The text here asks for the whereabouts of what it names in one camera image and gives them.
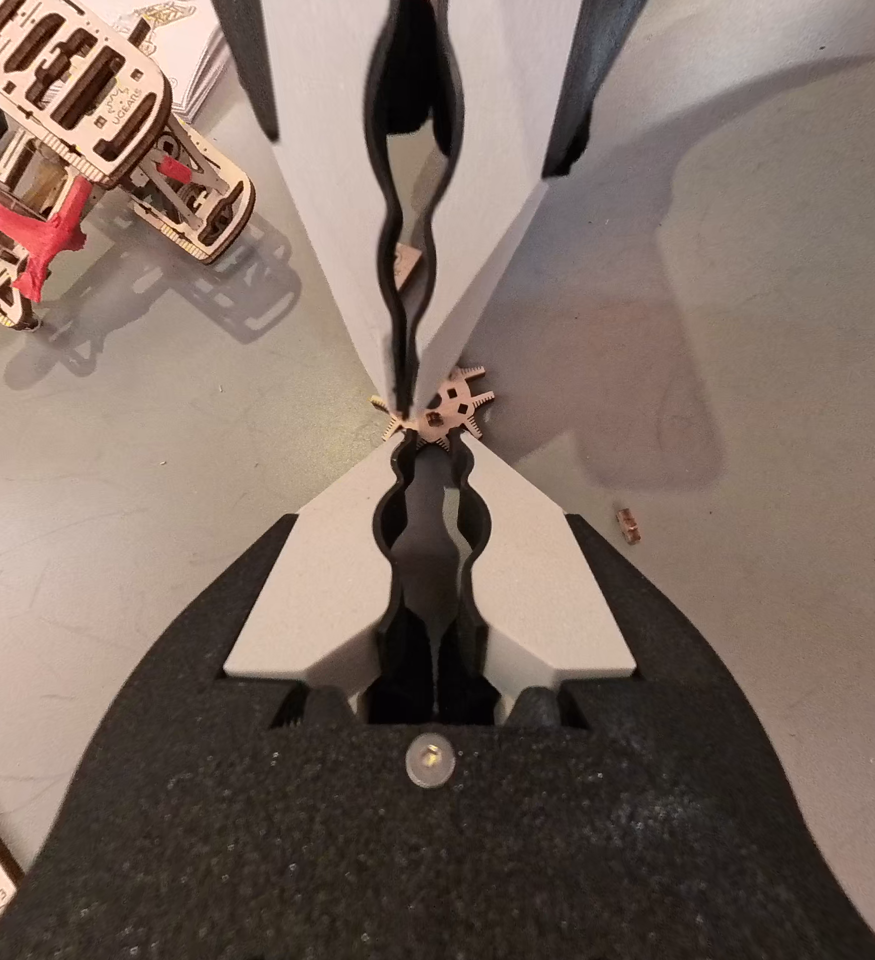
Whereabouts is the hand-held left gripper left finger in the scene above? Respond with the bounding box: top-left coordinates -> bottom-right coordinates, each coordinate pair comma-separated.
223,435 -> 416,714

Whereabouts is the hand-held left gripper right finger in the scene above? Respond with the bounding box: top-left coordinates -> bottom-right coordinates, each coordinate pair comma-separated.
452,438 -> 637,710

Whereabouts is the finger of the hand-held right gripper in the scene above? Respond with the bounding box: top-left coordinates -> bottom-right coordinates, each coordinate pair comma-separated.
407,0 -> 585,415
257,0 -> 418,419

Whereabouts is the wooden gear piece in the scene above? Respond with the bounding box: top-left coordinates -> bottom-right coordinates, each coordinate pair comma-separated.
368,363 -> 496,456

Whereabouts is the white instruction booklet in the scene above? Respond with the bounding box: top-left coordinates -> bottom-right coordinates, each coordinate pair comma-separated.
141,0 -> 230,126

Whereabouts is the wooden biplane model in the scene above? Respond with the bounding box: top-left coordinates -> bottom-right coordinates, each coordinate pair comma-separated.
0,0 -> 256,336

